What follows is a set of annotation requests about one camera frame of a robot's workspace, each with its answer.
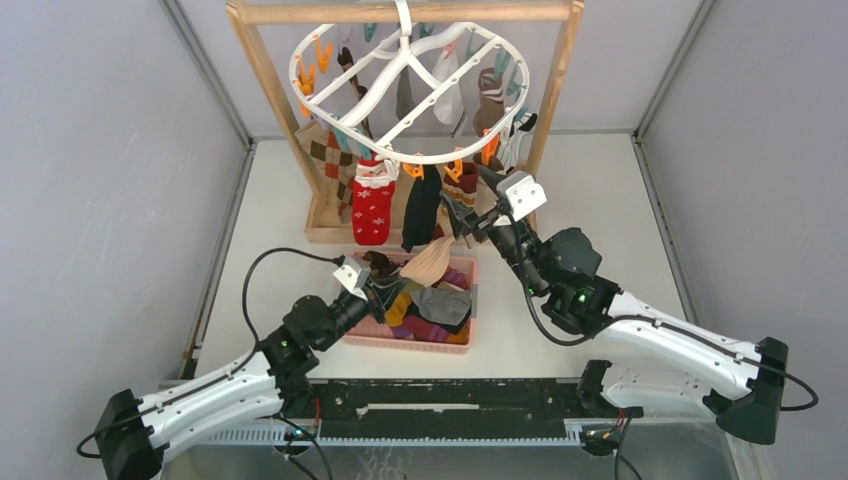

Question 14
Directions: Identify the black sock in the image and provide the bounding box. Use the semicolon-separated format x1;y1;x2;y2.
401;165;442;253

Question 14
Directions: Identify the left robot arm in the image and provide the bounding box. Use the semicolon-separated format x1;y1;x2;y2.
91;269;409;479

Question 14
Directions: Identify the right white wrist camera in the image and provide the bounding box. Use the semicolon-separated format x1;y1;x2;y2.
496;170;547;226

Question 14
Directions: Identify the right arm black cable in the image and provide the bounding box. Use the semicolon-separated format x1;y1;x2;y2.
510;218;820;413

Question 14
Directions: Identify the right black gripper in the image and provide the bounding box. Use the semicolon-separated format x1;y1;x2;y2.
439;168;548;299

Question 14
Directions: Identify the pink perforated plastic basket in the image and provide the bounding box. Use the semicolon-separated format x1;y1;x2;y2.
344;256;478;354

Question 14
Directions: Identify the mustard yellow sock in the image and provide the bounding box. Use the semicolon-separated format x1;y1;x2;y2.
385;291;413;328

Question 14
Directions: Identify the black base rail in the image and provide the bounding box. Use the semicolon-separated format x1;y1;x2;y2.
279;378;620;442

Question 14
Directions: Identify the white oval clip hanger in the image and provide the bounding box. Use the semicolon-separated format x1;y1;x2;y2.
300;23;525;163

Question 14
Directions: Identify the red sock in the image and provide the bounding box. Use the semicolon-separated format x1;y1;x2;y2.
352;156;397;246

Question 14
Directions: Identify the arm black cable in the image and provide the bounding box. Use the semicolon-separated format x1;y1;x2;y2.
241;247;346;349
510;218;820;413

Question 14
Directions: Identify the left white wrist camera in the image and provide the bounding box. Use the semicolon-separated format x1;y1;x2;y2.
333;255;371;300

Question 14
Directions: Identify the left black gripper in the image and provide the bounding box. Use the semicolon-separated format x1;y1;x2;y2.
316;274;408;352

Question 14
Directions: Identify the tan sock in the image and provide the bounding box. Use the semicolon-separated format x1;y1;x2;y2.
473;67;505;172

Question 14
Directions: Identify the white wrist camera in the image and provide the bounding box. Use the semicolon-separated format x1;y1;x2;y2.
496;170;547;226
333;255;371;300

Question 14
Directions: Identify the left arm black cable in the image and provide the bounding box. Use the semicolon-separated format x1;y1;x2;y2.
241;247;346;349

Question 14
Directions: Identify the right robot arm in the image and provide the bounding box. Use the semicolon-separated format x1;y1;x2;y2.
441;169;789;445

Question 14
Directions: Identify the wooden hanger rack frame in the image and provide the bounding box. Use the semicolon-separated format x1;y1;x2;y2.
226;1;585;244

